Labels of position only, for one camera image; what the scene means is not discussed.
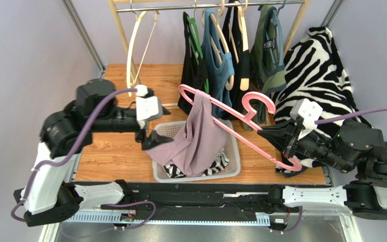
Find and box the light wooden hanger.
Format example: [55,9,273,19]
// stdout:
[224,5,249,92]

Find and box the zebra print blanket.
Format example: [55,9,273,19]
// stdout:
[270,27,386,178]

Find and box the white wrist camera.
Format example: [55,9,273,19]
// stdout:
[135,85,162,129]
[290,98,323,140]

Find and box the lilac tank top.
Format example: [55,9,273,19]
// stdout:
[146,93,227,177]

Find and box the cream hanger under blue top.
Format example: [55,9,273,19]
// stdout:
[201,0,235,91]

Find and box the olive green tank top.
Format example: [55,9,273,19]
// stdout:
[242,5,288,132]

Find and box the green plastic hanger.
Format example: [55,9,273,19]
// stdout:
[186,16,210,94]

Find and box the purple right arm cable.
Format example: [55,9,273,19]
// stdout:
[270,106,387,234]

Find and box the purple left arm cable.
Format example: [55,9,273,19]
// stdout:
[11,88,156,235]

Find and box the wooden clothes rack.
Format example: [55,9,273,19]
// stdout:
[108,1,310,87]

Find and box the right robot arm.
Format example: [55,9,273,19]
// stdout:
[258,120,387,220]

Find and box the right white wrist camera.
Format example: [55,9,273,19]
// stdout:
[290,98,323,140]

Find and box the black white striped tank top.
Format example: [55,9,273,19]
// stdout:
[163,149,230,178]

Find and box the pink plastic hanger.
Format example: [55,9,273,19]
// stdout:
[178,84,302,171]

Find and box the teal plastic hanger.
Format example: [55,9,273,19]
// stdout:
[259,1,286,72]

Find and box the cream plastic hanger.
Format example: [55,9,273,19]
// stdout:
[126,0,159,98]

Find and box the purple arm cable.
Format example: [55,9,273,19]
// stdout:
[11,88,156,235]
[270,106,387,234]

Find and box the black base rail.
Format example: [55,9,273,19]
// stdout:
[71,181,301,224]

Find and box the blue tank top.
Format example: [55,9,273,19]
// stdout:
[201,8,236,119]

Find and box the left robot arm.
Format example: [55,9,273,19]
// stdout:
[14,79,171,227]

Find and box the white plastic basket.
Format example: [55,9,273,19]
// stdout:
[152,121,241,183]

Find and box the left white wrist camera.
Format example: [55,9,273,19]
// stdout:
[135,85,162,129]

